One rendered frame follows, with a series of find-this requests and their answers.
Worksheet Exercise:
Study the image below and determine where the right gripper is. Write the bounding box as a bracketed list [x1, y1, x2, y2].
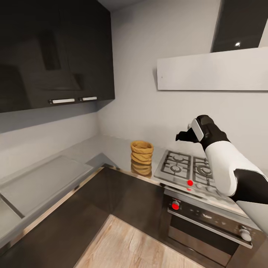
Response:
[176, 130, 199, 143]

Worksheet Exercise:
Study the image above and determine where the popcorn bag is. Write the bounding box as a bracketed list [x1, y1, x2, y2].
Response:
[131, 141, 154, 165]

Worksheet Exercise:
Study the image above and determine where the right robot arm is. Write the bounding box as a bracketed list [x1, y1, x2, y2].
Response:
[176, 116, 268, 236]

